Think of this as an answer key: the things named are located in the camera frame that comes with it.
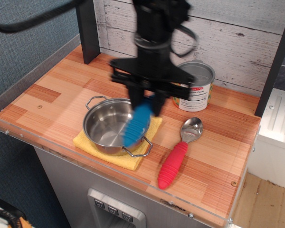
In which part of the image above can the blue handled metal fork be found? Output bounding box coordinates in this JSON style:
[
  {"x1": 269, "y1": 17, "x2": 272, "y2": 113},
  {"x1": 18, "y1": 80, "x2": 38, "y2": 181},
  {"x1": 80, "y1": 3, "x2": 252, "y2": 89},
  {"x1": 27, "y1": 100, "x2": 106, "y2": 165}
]
[{"x1": 123, "y1": 95, "x2": 154, "y2": 147}]

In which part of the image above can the grey toy fridge cabinet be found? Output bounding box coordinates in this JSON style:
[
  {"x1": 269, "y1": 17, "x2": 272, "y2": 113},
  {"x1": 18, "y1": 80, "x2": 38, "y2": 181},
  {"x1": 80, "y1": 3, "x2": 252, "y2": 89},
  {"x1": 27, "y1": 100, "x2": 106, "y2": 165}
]
[{"x1": 35, "y1": 148, "x2": 206, "y2": 228}]

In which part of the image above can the silver metal pot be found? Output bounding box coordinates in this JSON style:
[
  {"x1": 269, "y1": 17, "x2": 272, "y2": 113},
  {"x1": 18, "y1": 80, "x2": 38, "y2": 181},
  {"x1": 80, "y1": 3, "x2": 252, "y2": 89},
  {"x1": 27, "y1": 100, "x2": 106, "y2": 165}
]
[{"x1": 83, "y1": 95, "x2": 153, "y2": 158}]

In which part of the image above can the orange object bottom left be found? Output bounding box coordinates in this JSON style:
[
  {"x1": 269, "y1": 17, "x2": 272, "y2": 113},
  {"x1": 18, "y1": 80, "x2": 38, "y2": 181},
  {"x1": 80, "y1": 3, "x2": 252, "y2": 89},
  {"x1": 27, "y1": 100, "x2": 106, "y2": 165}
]
[{"x1": 19, "y1": 218, "x2": 33, "y2": 228}]

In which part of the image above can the silver dispenser button panel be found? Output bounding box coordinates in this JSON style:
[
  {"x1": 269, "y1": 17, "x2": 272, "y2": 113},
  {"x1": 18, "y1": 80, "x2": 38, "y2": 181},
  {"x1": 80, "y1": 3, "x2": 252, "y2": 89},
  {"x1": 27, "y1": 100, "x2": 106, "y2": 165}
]
[{"x1": 87, "y1": 188, "x2": 146, "y2": 228}]

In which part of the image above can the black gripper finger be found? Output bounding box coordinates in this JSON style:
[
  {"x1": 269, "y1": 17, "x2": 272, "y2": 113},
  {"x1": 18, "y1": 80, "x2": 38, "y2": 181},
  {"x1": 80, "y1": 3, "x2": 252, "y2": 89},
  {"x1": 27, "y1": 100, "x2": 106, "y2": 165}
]
[
  {"x1": 126, "y1": 85, "x2": 144, "y2": 110},
  {"x1": 152, "y1": 90, "x2": 170, "y2": 116}
]

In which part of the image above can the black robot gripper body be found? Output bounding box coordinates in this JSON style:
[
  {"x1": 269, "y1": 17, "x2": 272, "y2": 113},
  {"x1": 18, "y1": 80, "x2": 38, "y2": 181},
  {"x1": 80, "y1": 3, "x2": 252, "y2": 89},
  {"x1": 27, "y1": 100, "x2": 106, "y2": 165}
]
[{"x1": 110, "y1": 47, "x2": 194, "y2": 99}]

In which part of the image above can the toy food can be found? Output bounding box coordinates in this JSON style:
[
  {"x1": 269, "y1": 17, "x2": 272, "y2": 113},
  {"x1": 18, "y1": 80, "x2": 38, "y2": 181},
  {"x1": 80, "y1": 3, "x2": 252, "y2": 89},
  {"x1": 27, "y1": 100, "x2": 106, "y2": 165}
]
[{"x1": 172, "y1": 60, "x2": 215, "y2": 112}]

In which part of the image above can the dark vertical post right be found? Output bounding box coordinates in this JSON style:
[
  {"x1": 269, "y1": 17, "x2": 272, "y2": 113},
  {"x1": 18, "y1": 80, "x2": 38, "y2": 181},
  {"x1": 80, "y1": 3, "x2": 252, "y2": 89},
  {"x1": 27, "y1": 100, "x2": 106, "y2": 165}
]
[{"x1": 255, "y1": 29, "x2": 285, "y2": 117}]

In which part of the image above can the dark vertical post left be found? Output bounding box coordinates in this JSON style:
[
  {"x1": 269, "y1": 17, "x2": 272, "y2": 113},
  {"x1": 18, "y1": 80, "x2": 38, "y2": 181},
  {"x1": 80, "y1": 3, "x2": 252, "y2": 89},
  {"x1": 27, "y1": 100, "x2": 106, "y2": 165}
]
[{"x1": 76, "y1": 0, "x2": 100, "y2": 64}]

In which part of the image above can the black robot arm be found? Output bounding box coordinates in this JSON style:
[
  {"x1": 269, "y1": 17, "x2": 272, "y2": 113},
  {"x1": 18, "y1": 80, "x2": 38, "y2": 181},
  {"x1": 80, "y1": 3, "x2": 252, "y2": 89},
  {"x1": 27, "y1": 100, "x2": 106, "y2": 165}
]
[{"x1": 110, "y1": 0, "x2": 196, "y2": 116}]

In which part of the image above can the dark vertical post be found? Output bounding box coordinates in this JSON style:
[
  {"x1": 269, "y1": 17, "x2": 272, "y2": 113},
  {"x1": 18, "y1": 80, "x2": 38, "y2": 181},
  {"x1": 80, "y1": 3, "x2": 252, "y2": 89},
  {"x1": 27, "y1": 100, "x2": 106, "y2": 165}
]
[
  {"x1": 76, "y1": 0, "x2": 100, "y2": 64},
  {"x1": 255, "y1": 29, "x2": 285, "y2": 117}
]

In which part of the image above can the black cable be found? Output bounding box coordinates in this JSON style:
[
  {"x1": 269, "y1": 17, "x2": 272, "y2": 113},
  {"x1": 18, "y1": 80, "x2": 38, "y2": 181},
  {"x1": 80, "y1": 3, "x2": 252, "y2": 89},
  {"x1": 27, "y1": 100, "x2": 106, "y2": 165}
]
[{"x1": 0, "y1": 0, "x2": 86, "y2": 34}]

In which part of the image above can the white toy cabinet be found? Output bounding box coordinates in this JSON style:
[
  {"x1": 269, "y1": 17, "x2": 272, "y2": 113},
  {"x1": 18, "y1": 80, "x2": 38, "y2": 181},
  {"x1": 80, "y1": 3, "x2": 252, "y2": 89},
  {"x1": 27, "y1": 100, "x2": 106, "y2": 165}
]
[{"x1": 247, "y1": 88, "x2": 285, "y2": 188}]

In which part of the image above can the red handled metal spoon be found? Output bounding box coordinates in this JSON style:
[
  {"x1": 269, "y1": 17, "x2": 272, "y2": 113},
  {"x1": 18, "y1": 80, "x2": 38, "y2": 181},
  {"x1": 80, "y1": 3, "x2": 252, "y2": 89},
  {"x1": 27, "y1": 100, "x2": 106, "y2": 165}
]
[{"x1": 157, "y1": 117, "x2": 203, "y2": 190}]

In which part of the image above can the yellow cloth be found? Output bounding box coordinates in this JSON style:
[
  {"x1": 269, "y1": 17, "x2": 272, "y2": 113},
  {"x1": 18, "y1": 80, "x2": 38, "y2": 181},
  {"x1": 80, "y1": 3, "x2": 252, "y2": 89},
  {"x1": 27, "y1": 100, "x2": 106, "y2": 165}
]
[{"x1": 72, "y1": 114, "x2": 163, "y2": 171}]

